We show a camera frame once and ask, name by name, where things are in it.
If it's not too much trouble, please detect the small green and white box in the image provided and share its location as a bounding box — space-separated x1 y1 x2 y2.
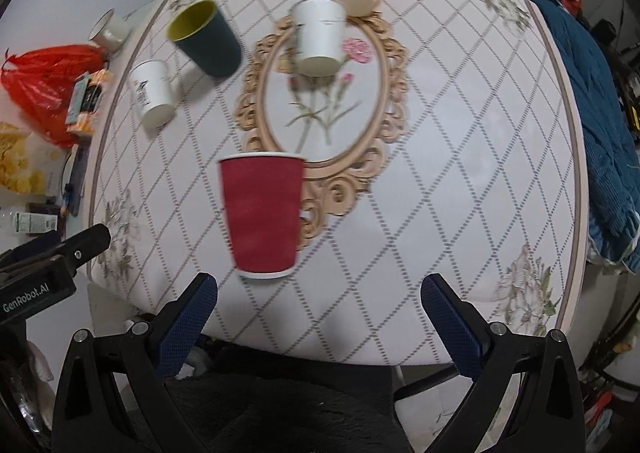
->
12 212 60 234

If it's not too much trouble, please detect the yellow snack bag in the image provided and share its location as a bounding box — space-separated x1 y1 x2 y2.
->
0 122 48 194

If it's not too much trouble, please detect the white enamel mug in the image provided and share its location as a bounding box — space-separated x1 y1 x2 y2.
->
89 9 132 54

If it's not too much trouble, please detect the white paper cup with print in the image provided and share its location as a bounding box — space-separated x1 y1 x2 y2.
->
128 59 177 130

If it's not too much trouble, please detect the pale blue packet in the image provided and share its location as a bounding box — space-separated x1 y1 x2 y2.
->
66 74 93 126

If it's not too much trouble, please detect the plain white paper cup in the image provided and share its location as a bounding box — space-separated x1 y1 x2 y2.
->
291 0 347 78

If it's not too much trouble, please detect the dark green cup yellow inside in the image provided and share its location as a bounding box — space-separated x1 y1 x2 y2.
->
166 0 244 80

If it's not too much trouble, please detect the floral patterned table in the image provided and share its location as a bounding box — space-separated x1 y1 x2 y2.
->
87 0 586 366

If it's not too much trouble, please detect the blue knitted blanket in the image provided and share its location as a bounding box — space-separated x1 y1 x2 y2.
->
487 0 640 276

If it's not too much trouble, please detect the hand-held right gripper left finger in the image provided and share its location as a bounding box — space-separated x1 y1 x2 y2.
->
52 273 219 453

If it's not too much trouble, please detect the orange snack packet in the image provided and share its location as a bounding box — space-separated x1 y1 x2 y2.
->
75 69 116 136

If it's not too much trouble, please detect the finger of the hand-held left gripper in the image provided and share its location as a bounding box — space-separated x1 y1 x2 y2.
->
30 224 112 279

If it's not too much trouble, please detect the red plastic bag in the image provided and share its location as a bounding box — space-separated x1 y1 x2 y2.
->
0 44 108 148

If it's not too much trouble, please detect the red paper cup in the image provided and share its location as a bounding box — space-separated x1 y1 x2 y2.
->
218 153 307 280

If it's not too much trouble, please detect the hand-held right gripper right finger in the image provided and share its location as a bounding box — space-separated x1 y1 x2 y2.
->
420 273 587 453

